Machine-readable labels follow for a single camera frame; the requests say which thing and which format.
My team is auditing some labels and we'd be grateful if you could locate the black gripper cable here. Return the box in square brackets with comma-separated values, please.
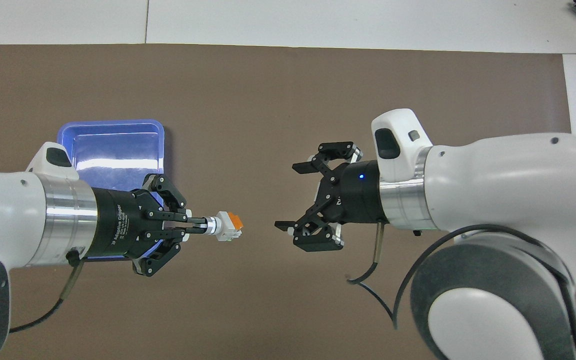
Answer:
[8, 250, 87, 334]
[346, 222, 534, 331]

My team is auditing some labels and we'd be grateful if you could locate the blue plastic tray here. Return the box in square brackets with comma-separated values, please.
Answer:
[57, 119, 166, 261]

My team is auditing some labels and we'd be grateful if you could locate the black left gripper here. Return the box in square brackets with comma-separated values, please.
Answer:
[85, 173, 208, 278]

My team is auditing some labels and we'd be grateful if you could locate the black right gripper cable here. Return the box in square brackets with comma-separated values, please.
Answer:
[346, 222, 534, 331]

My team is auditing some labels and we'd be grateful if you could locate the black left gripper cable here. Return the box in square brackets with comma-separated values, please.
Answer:
[8, 250, 87, 334]

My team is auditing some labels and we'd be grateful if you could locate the brown paper table mat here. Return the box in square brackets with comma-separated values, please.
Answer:
[0, 44, 576, 360]

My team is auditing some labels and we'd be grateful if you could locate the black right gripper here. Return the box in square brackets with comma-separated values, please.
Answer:
[274, 141, 388, 251]

